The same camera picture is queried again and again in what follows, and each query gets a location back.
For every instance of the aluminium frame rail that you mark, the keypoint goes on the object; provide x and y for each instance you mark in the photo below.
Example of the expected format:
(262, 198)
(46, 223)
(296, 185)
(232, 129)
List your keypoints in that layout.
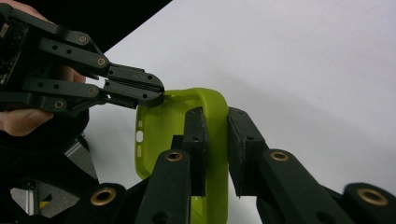
(79, 157)

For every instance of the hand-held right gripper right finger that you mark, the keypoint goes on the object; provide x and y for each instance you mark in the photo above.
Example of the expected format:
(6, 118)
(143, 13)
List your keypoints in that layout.
(246, 149)

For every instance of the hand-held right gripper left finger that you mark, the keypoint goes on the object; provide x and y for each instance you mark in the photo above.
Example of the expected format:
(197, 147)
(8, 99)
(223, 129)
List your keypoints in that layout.
(194, 146)

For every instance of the green phone case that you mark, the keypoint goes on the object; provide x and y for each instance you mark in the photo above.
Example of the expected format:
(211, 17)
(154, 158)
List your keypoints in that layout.
(162, 130)

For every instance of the yellow black floor tape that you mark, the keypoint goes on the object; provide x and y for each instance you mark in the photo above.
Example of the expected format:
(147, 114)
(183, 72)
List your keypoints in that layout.
(44, 202)

